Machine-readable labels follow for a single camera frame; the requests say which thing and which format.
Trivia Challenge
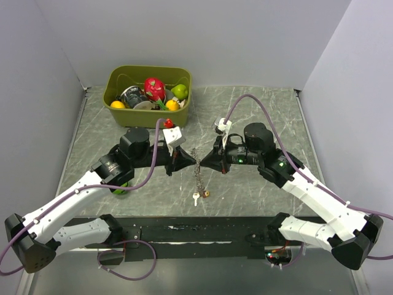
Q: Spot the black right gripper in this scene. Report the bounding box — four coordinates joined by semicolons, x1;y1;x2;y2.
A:
200;133;262;174

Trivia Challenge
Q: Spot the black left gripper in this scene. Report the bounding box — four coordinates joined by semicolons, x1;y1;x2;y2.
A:
131;143;196;176

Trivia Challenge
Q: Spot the silver key yellow tag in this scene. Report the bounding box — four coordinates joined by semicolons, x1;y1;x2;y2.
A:
192;191;210;206

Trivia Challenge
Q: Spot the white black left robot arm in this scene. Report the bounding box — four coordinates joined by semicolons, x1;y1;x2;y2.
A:
5;127;196;273

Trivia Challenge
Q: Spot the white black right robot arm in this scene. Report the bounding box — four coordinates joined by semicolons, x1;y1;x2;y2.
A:
200;118;383;270

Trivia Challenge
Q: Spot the right orange toy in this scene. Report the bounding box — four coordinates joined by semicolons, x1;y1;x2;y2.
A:
165;100;180;111

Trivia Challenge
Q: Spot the orange toy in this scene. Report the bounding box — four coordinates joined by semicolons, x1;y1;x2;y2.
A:
110;100;126;109
165;100;180;111

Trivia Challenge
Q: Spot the green watermelon toy ball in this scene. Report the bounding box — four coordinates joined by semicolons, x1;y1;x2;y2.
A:
112;189;128;195

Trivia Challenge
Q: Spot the green apple toy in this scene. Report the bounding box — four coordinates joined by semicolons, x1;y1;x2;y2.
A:
171;84;189;101

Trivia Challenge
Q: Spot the red dragon fruit toy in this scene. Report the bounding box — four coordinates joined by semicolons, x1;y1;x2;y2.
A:
144;77;166;102

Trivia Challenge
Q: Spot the black paper cup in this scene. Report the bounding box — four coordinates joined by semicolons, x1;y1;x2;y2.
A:
120;85;153;110

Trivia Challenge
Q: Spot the left orange toy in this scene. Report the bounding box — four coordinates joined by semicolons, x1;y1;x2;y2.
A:
110;100;126;109

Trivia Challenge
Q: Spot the olive green plastic bin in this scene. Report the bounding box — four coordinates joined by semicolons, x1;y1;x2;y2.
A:
103;65;192;128

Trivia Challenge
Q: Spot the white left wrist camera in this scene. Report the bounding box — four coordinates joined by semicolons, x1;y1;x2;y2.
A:
163;127;186;155

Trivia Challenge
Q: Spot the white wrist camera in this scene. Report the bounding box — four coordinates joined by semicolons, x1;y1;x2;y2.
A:
163;127;186;155
212;117;232;148

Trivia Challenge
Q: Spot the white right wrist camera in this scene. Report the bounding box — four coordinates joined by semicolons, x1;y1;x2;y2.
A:
212;117;232;148

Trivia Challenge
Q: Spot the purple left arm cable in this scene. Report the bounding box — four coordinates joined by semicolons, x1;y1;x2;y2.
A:
0;118;163;281

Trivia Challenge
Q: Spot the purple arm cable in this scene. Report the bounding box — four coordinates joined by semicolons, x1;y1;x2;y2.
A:
0;118;163;281
225;93;393;270

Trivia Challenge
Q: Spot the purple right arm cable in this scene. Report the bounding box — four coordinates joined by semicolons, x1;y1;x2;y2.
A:
225;93;393;270

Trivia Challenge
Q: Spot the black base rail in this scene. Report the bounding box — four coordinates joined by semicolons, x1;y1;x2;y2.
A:
70;216;308;262

